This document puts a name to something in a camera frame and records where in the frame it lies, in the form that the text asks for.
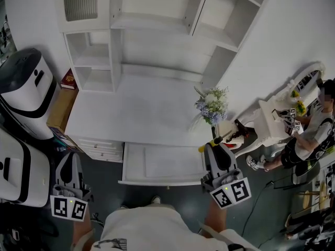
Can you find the small white closed drawer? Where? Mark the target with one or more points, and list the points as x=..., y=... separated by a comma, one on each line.
x=106, y=155
x=100, y=143

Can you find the brown cardboard box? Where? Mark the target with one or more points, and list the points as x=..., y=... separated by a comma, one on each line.
x=61, y=108

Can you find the white black appliance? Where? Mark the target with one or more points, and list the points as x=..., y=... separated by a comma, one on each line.
x=23, y=93
x=21, y=171

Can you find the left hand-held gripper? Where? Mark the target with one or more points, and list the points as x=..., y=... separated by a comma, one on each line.
x=62, y=207

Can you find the person's right hand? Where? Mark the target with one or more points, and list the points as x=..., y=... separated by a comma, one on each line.
x=227, y=179

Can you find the white vanity table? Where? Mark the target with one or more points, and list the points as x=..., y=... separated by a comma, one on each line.
x=267, y=124

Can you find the person's left forearm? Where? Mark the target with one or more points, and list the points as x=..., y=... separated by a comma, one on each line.
x=82, y=231

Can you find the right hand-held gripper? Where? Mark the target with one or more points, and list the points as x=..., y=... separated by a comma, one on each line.
x=240, y=189

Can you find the wooden stool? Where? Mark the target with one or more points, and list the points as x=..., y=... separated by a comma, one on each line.
x=312, y=200

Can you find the person's left hand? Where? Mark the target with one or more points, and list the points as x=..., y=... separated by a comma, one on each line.
x=65, y=191

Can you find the black hair dryer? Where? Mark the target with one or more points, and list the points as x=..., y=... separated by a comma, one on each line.
x=242, y=128

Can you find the person's white shoe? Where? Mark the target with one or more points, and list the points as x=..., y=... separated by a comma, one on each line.
x=156, y=199

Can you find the white desk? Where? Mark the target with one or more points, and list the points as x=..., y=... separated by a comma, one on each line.
x=136, y=114

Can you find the yellow flowers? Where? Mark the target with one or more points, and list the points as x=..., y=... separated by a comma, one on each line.
x=300, y=106

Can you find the white hutch shelf unit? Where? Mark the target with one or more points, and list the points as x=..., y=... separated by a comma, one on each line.
x=157, y=35

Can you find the red book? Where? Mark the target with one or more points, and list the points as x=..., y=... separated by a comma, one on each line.
x=68, y=80

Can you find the person's white shirt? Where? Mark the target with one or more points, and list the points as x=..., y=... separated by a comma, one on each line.
x=146, y=229

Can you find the white blue flower bouquet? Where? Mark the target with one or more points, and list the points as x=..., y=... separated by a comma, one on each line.
x=213, y=106

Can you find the black bag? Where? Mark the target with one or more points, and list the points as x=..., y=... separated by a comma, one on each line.
x=23, y=237

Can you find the person's right forearm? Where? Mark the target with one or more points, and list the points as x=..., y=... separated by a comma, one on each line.
x=216, y=218

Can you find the yellow black screwdriver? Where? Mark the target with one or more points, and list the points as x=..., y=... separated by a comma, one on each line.
x=216, y=141

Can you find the white oval mirror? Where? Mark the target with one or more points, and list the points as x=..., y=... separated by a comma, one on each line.
x=307, y=78

